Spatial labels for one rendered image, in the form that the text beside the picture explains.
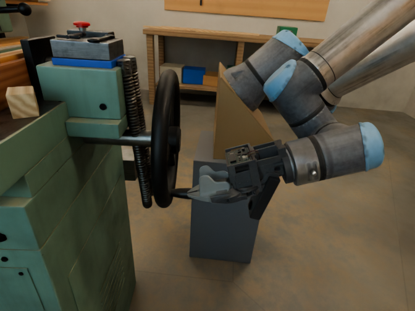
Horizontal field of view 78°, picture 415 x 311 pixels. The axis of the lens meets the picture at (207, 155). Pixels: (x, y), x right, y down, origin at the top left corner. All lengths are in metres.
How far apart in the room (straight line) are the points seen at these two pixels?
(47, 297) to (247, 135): 0.75
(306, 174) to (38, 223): 0.45
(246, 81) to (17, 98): 0.70
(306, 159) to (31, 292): 0.54
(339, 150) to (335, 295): 0.98
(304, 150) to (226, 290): 0.89
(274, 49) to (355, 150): 0.55
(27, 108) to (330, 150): 0.50
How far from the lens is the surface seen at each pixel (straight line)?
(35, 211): 0.47
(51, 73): 0.53
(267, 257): 1.42
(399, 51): 0.91
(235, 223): 1.18
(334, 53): 0.62
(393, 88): 4.43
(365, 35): 0.65
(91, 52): 0.50
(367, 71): 0.94
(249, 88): 0.96
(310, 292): 1.37
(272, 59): 0.97
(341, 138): 0.53
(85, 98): 0.52
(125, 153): 0.92
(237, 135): 0.98
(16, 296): 0.62
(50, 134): 0.49
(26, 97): 0.46
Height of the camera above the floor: 1.06
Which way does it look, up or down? 29 degrees down
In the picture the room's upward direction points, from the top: 4 degrees clockwise
